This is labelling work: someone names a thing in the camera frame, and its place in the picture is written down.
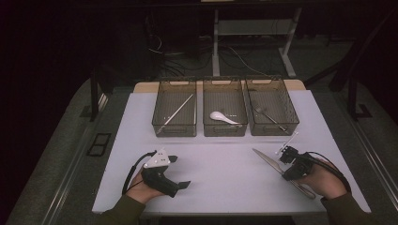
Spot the black metal stand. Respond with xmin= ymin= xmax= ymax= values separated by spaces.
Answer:
xmin=303 ymin=8 xmax=398 ymax=122

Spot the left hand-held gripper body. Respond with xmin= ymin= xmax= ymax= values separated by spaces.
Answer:
xmin=140 ymin=148 xmax=181 ymax=199

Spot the white metal desk frame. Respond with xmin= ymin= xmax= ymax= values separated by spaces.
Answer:
xmin=211 ymin=7 xmax=303 ymax=79

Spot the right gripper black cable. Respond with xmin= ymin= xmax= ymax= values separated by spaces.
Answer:
xmin=308 ymin=151 xmax=352 ymax=193

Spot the person's right hand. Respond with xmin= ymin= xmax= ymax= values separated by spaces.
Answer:
xmin=295 ymin=160 xmax=340 ymax=201

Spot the smoky transparent plastic bin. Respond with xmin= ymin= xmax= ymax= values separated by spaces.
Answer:
xmin=202 ymin=78 xmax=249 ymax=138
xmin=245 ymin=77 xmax=300 ymax=137
xmin=151 ymin=79 xmax=198 ymax=138

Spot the steel fork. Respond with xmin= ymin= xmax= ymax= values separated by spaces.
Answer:
xmin=253 ymin=104 xmax=289 ymax=132

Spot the black floor cable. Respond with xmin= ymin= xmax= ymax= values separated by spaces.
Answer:
xmin=156 ymin=51 xmax=214 ymax=78

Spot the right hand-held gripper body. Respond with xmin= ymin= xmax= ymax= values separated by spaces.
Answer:
xmin=275 ymin=131 xmax=315 ymax=181

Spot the white ceramic spoon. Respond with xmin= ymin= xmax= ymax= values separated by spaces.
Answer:
xmin=209 ymin=111 xmax=242 ymax=126

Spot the white floor cable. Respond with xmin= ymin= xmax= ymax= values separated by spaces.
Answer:
xmin=229 ymin=46 xmax=270 ymax=78

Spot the aluminium frame rail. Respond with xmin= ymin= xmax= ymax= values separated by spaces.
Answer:
xmin=331 ymin=93 xmax=398 ymax=201
xmin=40 ymin=93 xmax=109 ymax=225

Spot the black metal post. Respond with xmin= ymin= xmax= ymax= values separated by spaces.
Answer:
xmin=89 ymin=67 xmax=109 ymax=123

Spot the steel table knife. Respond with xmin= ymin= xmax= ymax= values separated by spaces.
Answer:
xmin=252 ymin=148 xmax=317 ymax=200

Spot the person's left hand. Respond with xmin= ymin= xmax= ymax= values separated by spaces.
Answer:
xmin=125 ymin=171 xmax=165 ymax=204

